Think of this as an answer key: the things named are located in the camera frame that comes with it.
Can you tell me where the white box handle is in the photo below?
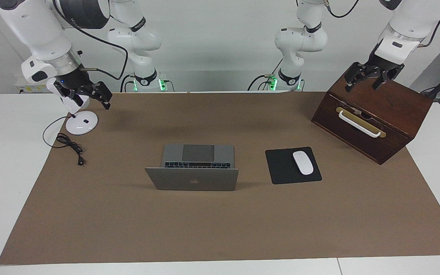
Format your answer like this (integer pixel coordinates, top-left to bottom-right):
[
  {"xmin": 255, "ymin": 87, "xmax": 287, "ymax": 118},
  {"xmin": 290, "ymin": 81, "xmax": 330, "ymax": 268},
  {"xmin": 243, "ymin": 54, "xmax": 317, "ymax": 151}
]
[{"xmin": 338, "ymin": 110, "xmax": 382, "ymax": 138}]

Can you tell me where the black lamp power cable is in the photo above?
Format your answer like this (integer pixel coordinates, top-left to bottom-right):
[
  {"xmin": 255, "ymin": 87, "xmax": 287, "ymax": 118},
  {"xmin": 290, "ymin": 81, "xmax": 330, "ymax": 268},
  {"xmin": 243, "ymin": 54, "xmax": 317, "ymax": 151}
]
[{"xmin": 43, "ymin": 116, "xmax": 86, "ymax": 166}]

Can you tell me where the black left base cable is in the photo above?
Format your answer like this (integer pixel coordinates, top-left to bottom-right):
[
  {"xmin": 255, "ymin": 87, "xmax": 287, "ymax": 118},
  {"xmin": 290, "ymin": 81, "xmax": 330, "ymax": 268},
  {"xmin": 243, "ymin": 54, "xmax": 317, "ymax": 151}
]
[{"xmin": 247, "ymin": 57, "xmax": 283, "ymax": 91}]

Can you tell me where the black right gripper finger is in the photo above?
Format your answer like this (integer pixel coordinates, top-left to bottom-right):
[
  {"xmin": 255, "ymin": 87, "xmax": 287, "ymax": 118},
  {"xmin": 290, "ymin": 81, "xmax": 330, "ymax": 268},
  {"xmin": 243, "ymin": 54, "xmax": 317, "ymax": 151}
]
[
  {"xmin": 54, "ymin": 86, "xmax": 84, "ymax": 107},
  {"xmin": 92, "ymin": 81, "xmax": 113, "ymax": 110}
]

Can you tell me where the dark wooden box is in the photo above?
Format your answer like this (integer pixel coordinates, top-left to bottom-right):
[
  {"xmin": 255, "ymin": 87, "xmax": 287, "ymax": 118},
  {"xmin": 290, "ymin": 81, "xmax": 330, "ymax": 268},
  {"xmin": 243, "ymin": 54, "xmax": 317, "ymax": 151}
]
[{"xmin": 311, "ymin": 63, "xmax": 433, "ymax": 165}]

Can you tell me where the black base cable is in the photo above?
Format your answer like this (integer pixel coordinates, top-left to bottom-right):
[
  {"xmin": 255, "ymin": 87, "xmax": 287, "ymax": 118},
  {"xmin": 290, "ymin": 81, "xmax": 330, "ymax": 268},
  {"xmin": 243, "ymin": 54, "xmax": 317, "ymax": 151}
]
[
  {"xmin": 247, "ymin": 57, "xmax": 283, "ymax": 91},
  {"xmin": 120, "ymin": 74, "xmax": 134, "ymax": 93}
]

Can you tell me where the white power strip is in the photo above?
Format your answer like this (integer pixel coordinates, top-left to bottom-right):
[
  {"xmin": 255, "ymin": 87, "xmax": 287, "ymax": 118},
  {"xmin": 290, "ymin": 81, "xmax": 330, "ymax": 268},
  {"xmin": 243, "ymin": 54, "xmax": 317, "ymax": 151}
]
[{"xmin": 17, "ymin": 85, "xmax": 57, "ymax": 94}]

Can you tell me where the black mouse pad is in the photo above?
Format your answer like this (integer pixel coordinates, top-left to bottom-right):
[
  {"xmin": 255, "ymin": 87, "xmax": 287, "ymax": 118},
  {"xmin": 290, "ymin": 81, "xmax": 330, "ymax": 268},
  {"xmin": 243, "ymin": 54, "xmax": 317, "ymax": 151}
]
[{"xmin": 265, "ymin": 147, "xmax": 322, "ymax": 185}]

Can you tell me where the brown table mat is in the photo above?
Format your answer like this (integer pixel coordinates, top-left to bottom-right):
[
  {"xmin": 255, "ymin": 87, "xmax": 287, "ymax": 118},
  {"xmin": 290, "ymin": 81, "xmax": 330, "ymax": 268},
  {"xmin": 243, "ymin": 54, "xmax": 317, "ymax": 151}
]
[{"xmin": 0, "ymin": 92, "xmax": 440, "ymax": 265}]

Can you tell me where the black right base cable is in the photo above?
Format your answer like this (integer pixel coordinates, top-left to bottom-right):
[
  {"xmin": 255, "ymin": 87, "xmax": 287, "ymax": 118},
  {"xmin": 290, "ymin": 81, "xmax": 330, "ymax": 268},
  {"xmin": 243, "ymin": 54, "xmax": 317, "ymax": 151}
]
[{"xmin": 120, "ymin": 74, "xmax": 134, "ymax": 93}]

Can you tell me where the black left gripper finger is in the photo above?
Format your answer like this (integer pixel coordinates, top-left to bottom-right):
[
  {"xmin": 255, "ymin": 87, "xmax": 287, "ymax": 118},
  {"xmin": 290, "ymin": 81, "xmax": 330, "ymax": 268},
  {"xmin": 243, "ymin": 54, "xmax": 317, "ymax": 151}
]
[
  {"xmin": 372, "ymin": 71, "xmax": 391, "ymax": 91},
  {"xmin": 345, "ymin": 62, "xmax": 366, "ymax": 92}
]

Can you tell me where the silver laptop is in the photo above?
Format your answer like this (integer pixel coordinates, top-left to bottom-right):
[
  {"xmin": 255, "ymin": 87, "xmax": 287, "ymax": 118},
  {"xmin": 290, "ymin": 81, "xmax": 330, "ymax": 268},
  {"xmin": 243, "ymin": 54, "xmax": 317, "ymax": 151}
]
[{"xmin": 145, "ymin": 144, "xmax": 239, "ymax": 191}]

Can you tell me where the brass handle plate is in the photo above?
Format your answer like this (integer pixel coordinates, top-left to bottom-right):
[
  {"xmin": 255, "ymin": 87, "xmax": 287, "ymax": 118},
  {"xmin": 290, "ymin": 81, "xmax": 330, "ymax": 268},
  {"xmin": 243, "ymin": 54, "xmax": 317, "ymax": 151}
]
[{"xmin": 336, "ymin": 107, "xmax": 387, "ymax": 138}]

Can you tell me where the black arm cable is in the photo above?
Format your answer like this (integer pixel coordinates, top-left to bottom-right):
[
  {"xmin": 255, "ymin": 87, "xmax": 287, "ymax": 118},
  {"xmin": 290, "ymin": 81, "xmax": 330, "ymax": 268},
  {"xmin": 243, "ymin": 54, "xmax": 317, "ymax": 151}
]
[
  {"xmin": 52, "ymin": 0, "xmax": 129, "ymax": 81},
  {"xmin": 321, "ymin": 0, "xmax": 440, "ymax": 49}
]

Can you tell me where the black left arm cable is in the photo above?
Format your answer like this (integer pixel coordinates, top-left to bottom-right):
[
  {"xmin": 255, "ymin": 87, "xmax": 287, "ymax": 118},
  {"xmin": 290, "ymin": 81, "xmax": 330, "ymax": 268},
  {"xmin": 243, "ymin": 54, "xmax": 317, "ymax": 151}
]
[{"xmin": 321, "ymin": 0, "xmax": 440, "ymax": 49}]

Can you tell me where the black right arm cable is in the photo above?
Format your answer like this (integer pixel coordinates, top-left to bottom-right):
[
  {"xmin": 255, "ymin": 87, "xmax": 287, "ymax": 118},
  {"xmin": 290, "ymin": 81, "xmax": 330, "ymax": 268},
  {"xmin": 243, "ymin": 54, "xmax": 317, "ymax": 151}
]
[{"xmin": 52, "ymin": 0, "xmax": 129, "ymax": 81}]

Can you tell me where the white desk lamp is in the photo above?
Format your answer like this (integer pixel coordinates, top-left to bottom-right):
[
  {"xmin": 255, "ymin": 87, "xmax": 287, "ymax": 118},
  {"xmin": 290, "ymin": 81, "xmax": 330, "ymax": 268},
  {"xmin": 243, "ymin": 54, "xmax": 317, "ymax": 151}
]
[{"xmin": 46, "ymin": 78, "xmax": 99, "ymax": 135}]

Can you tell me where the white computer mouse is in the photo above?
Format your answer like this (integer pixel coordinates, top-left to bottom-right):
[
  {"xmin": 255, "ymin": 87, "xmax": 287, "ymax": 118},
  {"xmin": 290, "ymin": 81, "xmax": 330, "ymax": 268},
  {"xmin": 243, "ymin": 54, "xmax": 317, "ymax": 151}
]
[{"xmin": 293, "ymin": 151, "xmax": 314, "ymax": 175}]

